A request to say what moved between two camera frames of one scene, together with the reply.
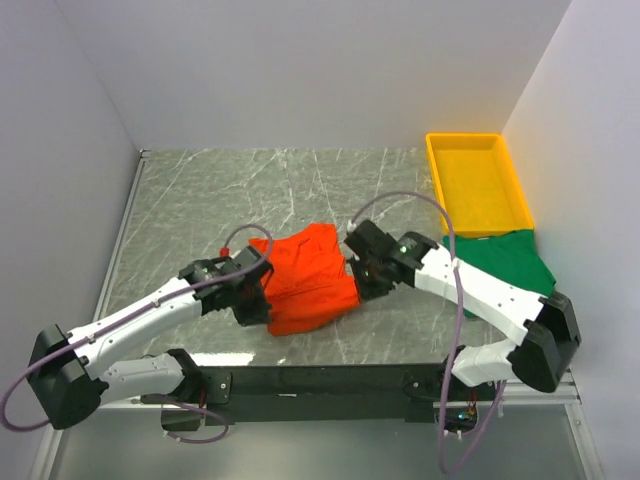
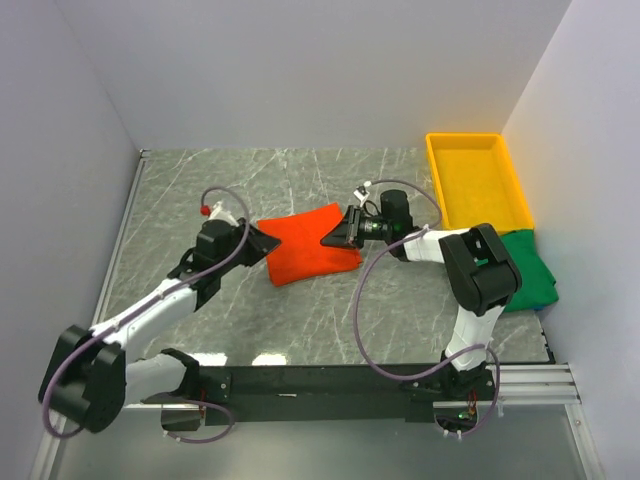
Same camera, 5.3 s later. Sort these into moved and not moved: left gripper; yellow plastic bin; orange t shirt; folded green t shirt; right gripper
Moved: orange t shirt; right gripper; left gripper
Not moved: yellow plastic bin; folded green t shirt
